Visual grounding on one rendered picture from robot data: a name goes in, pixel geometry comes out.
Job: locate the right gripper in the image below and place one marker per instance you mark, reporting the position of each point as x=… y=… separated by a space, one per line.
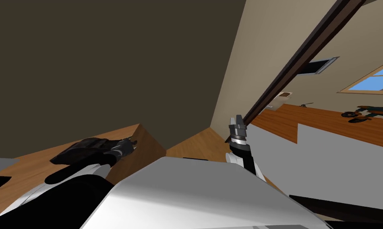
x=238 y=132

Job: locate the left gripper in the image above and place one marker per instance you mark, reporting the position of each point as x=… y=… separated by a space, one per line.
x=123 y=148

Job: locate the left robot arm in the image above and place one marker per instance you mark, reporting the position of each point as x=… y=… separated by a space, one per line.
x=61 y=197

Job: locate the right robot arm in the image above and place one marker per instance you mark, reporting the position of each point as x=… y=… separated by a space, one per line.
x=247 y=160

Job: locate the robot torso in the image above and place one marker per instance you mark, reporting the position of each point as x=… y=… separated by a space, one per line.
x=185 y=197

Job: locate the dark brown door leaf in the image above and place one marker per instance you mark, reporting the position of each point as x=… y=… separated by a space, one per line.
x=301 y=60

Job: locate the green and orange toy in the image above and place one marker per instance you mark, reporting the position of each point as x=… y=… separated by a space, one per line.
x=369 y=113

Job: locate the dark picture with grey frame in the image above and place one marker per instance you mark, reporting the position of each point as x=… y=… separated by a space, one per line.
x=317 y=66

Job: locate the window with wooden frame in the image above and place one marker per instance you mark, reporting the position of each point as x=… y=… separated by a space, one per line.
x=374 y=81

